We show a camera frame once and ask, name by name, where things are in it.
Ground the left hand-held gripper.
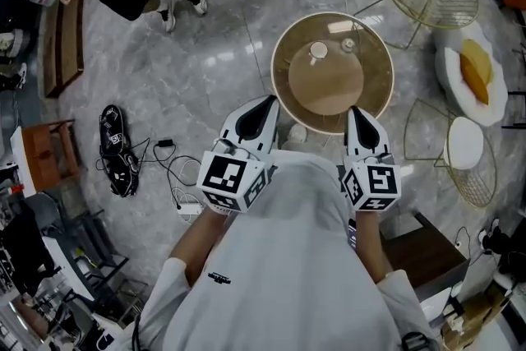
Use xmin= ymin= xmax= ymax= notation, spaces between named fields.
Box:
xmin=196 ymin=94 xmax=281 ymax=215

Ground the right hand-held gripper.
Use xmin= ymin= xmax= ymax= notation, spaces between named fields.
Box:
xmin=341 ymin=105 xmax=403 ymax=213

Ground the person's left forearm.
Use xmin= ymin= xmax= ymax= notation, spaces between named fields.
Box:
xmin=168 ymin=209 xmax=233 ymax=287

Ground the person's right forearm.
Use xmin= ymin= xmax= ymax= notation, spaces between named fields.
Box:
xmin=355 ymin=209 xmax=394 ymax=284

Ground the round glass side table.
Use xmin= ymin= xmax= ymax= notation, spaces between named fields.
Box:
xmin=270 ymin=11 xmax=396 ymax=136

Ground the person's white shoe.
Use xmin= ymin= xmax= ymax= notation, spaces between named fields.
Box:
xmin=286 ymin=122 xmax=308 ymax=144

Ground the white mug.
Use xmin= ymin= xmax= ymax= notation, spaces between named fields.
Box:
xmin=308 ymin=40 xmax=329 ymax=67

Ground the black phone with lit screen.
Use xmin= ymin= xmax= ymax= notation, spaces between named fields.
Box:
xmin=347 ymin=217 xmax=359 ymax=248

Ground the round white seat cushion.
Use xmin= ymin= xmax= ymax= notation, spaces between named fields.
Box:
xmin=443 ymin=117 xmax=485 ymax=169

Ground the orange yolk cushion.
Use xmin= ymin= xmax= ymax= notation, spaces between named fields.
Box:
xmin=459 ymin=39 xmax=493 ymax=106

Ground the dark wooden cabinet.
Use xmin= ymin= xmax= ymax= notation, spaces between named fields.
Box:
xmin=380 ymin=211 xmax=470 ymax=301

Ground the black equipment bundle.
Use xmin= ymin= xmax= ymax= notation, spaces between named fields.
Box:
xmin=98 ymin=104 xmax=139 ymax=198

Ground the person's white shirt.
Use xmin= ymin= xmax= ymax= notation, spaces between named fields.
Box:
xmin=135 ymin=150 xmax=436 ymax=351

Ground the black equipment pile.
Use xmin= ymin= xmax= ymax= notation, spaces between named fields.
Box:
xmin=478 ymin=217 xmax=526 ymax=280

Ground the white chair seat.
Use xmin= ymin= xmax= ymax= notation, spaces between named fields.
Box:
xmin=421 ymin=286 xmax=453 ymax=321

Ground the cardboard box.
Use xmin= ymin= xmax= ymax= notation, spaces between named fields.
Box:
xmin=441 ymin=285 xmax=510 ymax=347

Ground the brown wooden bench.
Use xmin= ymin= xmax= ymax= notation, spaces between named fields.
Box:
xmin=43 ymin=0 xmax=85 ymax=98

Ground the orange wooden side table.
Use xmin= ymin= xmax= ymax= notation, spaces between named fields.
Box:
xmin=21 ymin=118 xmax=81 ymax=192

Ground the white cabinet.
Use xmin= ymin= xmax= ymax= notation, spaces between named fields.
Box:
xmin=10 ymin=126 xmax=38 ymax=198

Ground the white floor cable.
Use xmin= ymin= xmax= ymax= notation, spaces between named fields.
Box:
xmin=170 ymin=158 xmax=205 ymax=225

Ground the black floor cable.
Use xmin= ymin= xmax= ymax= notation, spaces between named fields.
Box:
xmin=96 ymin=137 xmax=206 ymax=210

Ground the white desk with black frame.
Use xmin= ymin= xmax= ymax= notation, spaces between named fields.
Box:
xmin=40 ymin=209 xmax=128 ymax=303

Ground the black strap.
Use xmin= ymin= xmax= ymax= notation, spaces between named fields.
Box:
xmin=131 ymin=314 xmax=143 ymax=351

